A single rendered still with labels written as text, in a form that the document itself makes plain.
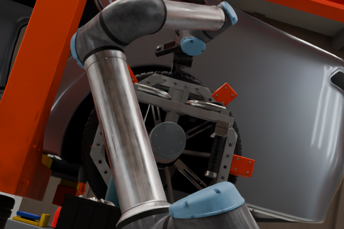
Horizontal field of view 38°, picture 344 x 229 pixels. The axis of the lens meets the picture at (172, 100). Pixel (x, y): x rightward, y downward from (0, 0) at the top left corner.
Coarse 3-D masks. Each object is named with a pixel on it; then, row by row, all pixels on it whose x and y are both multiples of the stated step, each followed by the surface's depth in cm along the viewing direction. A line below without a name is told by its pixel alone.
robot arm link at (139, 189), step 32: (96, 32) 133; (96, 64) 131; (96, 96) 128; (128, 96) 127; (128, 128) 122; (128, 160) 118; (128, 192) 115; (160, 192) 117; (128, 224) 111; (160, 224) 108
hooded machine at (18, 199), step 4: (0, 192) 807; (8, 196) 806; (12, 196) 807; (16, 196) 822; (16, 200) 830; (20, 200) 861; (16, 204) 838; (16, 208) 846; (12, 212) 824; (12, 216) 832
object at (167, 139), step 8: (160, 128) 183; (168, 128) 183; (176, 128) 183; (152, 136) 182; (160, 136) 182; (168, 136) 182; (176, 136) 183; (184, 136) 183; (152, 144) 181; (160, 144) 181; (168, 144) 182; (176, 144) 182; (184, 144) 182; (160, 152) 181; (168, 152) 181; (176, 152) 181; (160, 160) 190; (168, 160) 187
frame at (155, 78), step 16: (144, 80) 201; (160, 80) 202; (176, 80) 203; (192, 96) 206; (208, 96) 202; (96, 144) 195; (224, 144) 203; (96, 160) 192; (224, 160) 197; (224, 176) 196
